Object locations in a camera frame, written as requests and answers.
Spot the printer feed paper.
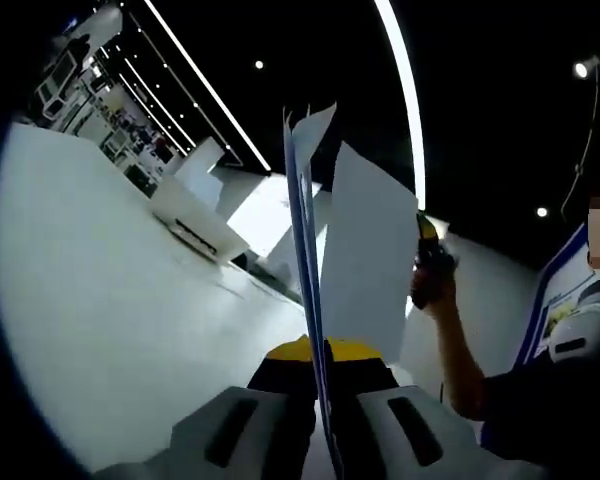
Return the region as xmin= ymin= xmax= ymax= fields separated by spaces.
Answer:
xmin=173 ymin=137 xmax=232 ymax=201

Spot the single white paper sheet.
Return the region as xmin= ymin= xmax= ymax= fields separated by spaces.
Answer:
xmin=319 ymin=141 xmax=421 ymax=367

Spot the person's right hand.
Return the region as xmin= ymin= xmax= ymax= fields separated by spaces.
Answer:
xmin=409 ymin=258 xmax=462 ymax=317

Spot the white table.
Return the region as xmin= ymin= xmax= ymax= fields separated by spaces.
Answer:
xmin=0 ymin=122 xmax=416 ymax=474

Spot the white worn device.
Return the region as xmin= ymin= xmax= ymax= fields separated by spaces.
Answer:
xmin=546 ymin=279 xmax=600 ymax=367

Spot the white printer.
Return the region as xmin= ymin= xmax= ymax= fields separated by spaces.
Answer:
xmin=152 ymin=174 xmax=249 ymax=262

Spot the long curved ceiling light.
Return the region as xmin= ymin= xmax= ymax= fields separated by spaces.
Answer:
xmin=374 ymin=0 xmax=427 ymax=202

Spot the ceiling light strip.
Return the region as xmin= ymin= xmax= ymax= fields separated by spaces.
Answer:
xmin=144 ymin=0 xmax=273 ymax=173

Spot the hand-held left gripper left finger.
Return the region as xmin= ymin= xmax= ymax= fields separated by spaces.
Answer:
xmin=92 ymin=335 xmax=326 ymax=480

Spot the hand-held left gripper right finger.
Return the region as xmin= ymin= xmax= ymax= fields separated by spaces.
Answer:
xmin=325 ymin=337 xmax=547 ymax=480

